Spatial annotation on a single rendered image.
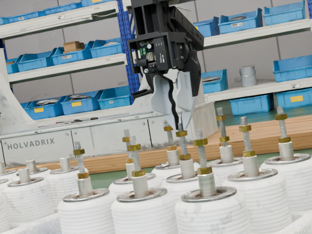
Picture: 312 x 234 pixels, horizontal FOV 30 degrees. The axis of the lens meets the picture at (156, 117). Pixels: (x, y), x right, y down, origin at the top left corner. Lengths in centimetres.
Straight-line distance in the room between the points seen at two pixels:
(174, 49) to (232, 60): 848
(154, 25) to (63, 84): 946
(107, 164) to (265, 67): 644
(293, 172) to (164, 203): 23
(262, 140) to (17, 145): 139
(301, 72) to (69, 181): 440
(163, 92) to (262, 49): 837
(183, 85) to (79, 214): 25
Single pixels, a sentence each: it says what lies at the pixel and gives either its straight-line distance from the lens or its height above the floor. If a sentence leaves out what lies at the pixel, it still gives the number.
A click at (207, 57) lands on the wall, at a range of 944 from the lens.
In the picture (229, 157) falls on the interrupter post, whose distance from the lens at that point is 103.
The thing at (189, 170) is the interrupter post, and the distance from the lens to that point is 93.
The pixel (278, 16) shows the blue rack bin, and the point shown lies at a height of 85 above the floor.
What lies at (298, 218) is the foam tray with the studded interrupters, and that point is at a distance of 92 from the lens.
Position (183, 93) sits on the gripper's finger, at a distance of 90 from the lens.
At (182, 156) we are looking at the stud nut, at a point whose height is 29.
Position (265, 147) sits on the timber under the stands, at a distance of 283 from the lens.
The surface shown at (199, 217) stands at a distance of 74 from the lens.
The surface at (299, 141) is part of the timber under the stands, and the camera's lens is 281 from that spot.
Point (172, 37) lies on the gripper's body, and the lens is 87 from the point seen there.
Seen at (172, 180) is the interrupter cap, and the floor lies 25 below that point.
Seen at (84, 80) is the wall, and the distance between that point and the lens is 1015.
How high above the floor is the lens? 41
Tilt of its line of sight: 3 degrees down
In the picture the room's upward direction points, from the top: 9 degrees counter-clockwise
